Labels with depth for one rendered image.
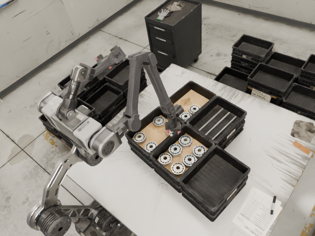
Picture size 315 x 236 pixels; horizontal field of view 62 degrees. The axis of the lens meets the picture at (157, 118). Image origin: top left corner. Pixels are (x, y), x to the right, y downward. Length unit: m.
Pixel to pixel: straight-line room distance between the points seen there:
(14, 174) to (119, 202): 1.79
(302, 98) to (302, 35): 1.79
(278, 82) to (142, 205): 1.95
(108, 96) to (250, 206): 2.04
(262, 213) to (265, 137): 0.64
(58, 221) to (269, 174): 1.51
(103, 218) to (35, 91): 2.61
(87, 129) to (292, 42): 3.72
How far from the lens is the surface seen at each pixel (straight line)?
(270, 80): 3.14
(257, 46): 3.59
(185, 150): 2.07
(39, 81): 4.59
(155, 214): 2.01
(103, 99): 3.25
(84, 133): 1.43
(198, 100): 2.39
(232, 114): 2.30
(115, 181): 2.18
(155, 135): 2.18
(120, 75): 3.31
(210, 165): 2.01
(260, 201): 2.07
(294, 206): 2.91
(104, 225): 2.40
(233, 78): 3.43
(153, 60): 1.50
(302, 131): 2.46
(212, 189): 1.92
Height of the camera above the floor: 2.58
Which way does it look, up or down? 50 degrees down
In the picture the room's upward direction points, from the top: 11 degrees counter-clockwise
